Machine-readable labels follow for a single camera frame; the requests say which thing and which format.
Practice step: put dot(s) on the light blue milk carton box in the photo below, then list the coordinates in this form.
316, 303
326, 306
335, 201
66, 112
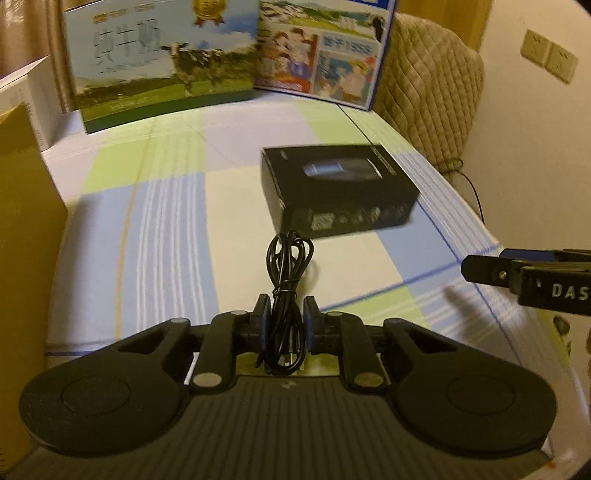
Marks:
131, 60

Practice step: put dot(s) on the beige curtain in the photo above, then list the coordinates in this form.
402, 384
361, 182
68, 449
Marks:
32, 29

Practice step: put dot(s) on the white appliance box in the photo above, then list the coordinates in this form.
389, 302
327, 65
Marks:
34, 86

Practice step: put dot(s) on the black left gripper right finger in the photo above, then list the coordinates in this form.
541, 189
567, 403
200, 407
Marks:
449, 395

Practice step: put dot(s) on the quilted beige chair cover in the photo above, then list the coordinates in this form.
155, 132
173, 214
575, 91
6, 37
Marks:
429, 89

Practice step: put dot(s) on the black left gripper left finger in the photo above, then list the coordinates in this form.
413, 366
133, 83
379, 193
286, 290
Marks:
131, 392

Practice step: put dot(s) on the brown cardboard box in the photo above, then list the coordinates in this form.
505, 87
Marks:
33, 218

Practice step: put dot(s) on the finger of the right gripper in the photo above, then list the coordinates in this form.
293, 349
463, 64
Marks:
549, 253

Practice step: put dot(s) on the double wall socket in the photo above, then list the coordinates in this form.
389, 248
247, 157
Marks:
554, 58

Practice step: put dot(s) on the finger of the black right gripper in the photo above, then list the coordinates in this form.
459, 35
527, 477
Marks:
554, 282

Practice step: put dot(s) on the dark blue milk carton box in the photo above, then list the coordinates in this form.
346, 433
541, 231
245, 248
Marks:
326, 50

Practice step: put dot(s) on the plaid tablecloth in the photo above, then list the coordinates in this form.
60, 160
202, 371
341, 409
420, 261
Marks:
167, 218

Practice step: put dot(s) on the black product box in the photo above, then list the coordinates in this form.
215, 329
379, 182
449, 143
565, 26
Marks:
330, 190

